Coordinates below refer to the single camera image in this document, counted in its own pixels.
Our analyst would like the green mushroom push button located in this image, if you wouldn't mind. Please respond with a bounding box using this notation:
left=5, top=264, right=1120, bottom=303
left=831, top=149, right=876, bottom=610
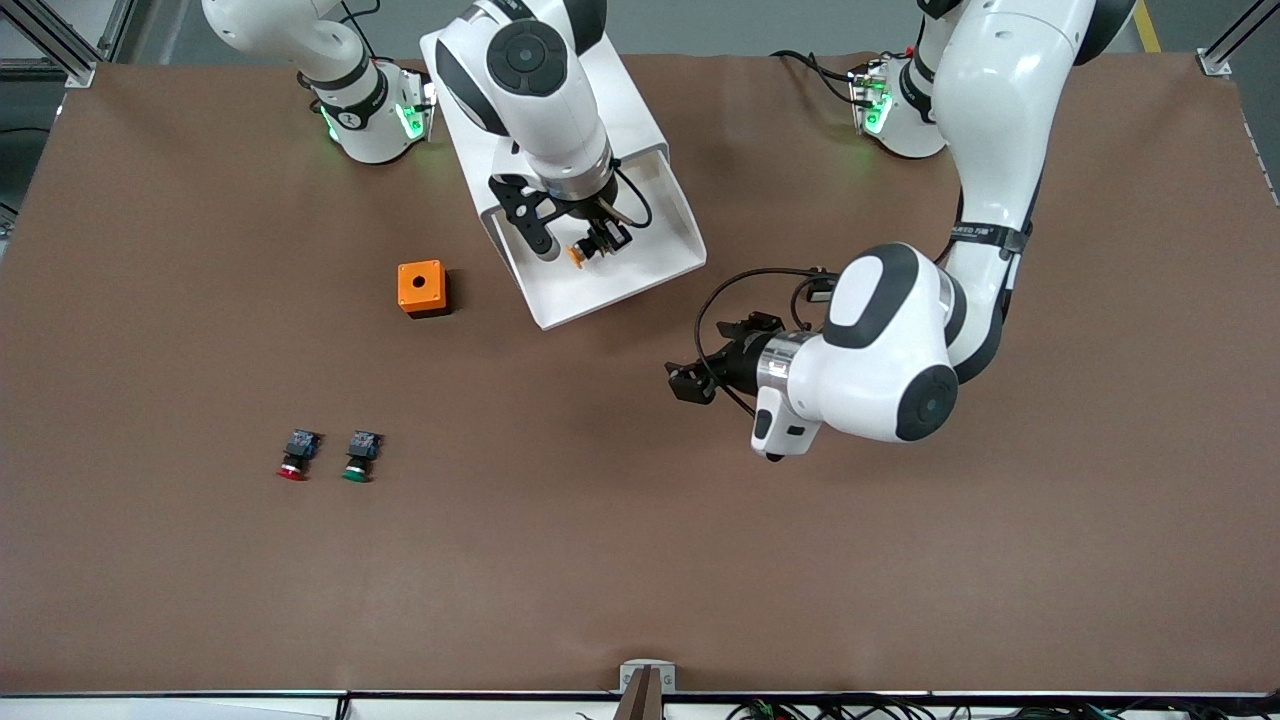
left=341, top=431, right=384, bottom=483

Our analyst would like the red mushroom push button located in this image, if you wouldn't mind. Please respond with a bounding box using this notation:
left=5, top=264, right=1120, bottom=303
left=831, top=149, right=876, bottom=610
left=277, top=430, right=323, bottom=482

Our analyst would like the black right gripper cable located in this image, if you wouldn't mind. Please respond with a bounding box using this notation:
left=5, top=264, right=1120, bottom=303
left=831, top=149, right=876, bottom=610
left=610, top=163, right=654, bottom=231

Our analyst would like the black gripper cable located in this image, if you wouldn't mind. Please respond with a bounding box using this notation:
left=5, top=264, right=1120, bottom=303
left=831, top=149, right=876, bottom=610
left=694, top=264, right=841, bottom=421
left=610, top=163, right=654, bottom=231

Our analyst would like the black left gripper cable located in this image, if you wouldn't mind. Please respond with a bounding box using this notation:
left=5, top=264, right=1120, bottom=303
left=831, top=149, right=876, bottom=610
left=694, top=264, right=841, bottom=421

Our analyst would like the orange button enclosure box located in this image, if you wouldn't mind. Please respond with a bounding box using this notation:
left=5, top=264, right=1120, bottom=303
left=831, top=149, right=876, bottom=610
left=397, top=260, right=452, bottom=319

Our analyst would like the black arm base cable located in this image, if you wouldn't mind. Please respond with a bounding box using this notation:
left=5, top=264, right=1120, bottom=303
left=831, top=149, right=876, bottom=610
left=770, top=50, right=867, bottom=107

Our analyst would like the grey metal table bracket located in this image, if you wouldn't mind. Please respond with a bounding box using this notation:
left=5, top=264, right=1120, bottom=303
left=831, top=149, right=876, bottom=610
left=619, top=660, right=677, bottom=693

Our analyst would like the brown wedge post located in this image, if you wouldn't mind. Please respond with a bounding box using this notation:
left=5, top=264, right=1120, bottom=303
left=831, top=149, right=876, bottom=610
left=612, top=667, right=665, bottom=720

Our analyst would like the black cable bundle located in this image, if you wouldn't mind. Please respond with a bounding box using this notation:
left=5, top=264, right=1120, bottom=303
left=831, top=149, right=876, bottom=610
left=730, top=695, right=1280, bottom=720

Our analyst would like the white table edge rail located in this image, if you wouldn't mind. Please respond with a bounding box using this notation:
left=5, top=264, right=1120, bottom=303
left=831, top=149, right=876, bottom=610
left=0, top=688, right=1280, bottom=720

